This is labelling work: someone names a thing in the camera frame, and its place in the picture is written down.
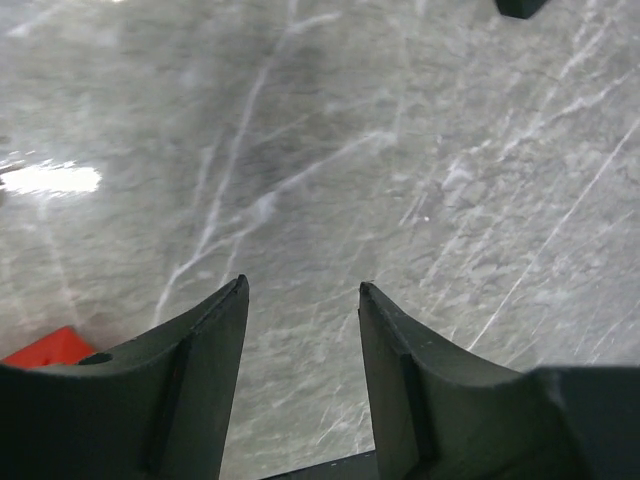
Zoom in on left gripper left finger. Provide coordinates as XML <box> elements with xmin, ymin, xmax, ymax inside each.
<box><xmin>1</xmin><ymin>276</ymin><xmax>249</xmax><ymax>479</ymax></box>

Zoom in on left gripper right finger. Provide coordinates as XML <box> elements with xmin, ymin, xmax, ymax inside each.
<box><xmin>358</xmin><ymin>283</ymin><xmax>639</xmax><ymax>479</ymax></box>

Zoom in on red cube plug adapter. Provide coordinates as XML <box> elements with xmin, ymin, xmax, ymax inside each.
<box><xmin>1</xmin><ymin>326</ymin><xmax>97</xmax><ymax>369</ymax></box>

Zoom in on black power strip cord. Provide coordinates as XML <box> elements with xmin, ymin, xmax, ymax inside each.
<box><xmin>494</xmin><ymin>0</ymin><xmax>549</xmax><ymax>20</ymax></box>

